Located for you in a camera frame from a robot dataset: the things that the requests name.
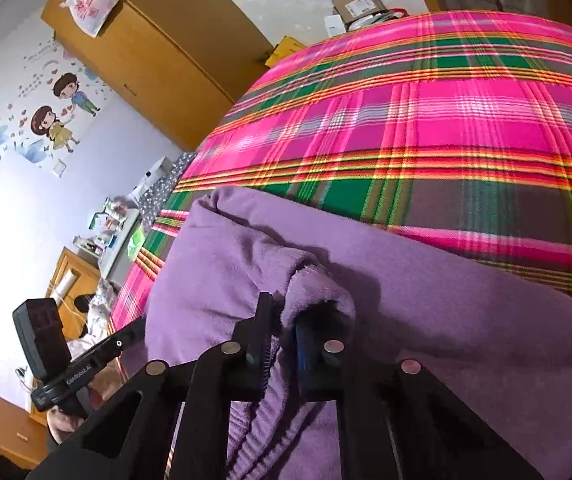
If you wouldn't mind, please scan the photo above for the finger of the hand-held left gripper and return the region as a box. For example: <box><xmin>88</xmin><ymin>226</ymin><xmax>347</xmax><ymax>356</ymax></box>
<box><xmin>93</xmin><ymin>316</ymin><xmax>147</xmax><ymax>359</ymax></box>

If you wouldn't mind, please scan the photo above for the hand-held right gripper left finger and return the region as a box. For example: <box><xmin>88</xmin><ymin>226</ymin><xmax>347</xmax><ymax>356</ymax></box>
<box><xmin>26</xmin><ymin>291</ymin><xmax>274</xmax><ymax>480</ymax></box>

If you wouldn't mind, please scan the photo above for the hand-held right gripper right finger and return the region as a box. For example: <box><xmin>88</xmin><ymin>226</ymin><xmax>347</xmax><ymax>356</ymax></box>
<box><xmin>294</xmin><ymin>301</ymin><xmax>546</xmax><ymax>480</ymax></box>

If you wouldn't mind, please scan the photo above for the purple fleece garment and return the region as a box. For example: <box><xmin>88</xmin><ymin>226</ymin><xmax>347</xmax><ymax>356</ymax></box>
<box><xmin>143</xmin><ymin>185</ymin><xmax>572</xmax><ymax>480</ymax></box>

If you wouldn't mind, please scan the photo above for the person's left hand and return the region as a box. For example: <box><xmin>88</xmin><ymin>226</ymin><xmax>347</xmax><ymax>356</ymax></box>
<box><xmin>48</xmin><ymin>360</ymin><xmax>130</xmax><ymax>446</ymax></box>

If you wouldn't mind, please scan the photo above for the floral printed bedding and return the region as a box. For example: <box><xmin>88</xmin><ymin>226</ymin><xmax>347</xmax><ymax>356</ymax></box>
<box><xmin>78</xmin><ymin>280</ymin><xmax>122</xmax><ymax>341</ymax></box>

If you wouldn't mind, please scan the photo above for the grey bedside cabinet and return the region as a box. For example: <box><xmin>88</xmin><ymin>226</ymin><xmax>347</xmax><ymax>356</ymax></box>
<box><xmin>97</xmin><ymin>210</ymin><xmax>142</xmax><ymax>283</ymax></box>

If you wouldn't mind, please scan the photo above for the low wooden cabinet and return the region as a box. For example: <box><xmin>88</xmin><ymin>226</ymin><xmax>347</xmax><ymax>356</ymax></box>
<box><xmin>0</xmin><ymin>375</ymin><xmax>49</xmax><ymax>471</ymax></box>

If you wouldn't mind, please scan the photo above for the pile of packets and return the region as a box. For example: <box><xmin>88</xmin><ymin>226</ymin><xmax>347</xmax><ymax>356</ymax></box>
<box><xmin>73</xmin><ymin>195</ymin><xmax>144</xmax><ymax>261</ymax></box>

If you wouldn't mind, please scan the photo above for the dark dotted cloth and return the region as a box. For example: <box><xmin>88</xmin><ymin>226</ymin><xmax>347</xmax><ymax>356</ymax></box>
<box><xmin>138</xmin><ymin>152</ymin><xmax>197</xmax><ymax>226</ymax></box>

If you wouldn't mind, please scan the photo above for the pink plaid bed sheet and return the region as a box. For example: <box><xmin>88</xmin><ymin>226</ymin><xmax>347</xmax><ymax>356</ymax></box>
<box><xmin>110</xmin><ymin>10</ymin><xmax>572</xmax><ymax>328</ymax></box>

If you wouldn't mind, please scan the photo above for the wooden wardrobe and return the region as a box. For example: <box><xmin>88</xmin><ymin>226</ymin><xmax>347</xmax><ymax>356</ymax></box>
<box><xmin>41</xmin><ymin>0</ymin><xmax>274</xmax><ymax>153</ymax></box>

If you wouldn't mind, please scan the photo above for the yellow bag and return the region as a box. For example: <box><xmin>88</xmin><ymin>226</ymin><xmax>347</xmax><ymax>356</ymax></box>
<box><xmin>265</xmin><ymin>35</ymin><xmax>307</xmax><ymax>68</ymax></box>

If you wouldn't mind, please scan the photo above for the white plastic bag red print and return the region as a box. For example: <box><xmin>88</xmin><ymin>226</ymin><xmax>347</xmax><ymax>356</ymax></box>
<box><xmin>60</xmin><ymin>0</ymin><xmax>119</xmax><ymax>38</ymax></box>

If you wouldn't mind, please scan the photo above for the cartoon couple wall sticker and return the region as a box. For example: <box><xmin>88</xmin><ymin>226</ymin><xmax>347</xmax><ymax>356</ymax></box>
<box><xmin>0</xmin><ymin>40</ymin><xmax>117</xmax><ymax>201</ymax></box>

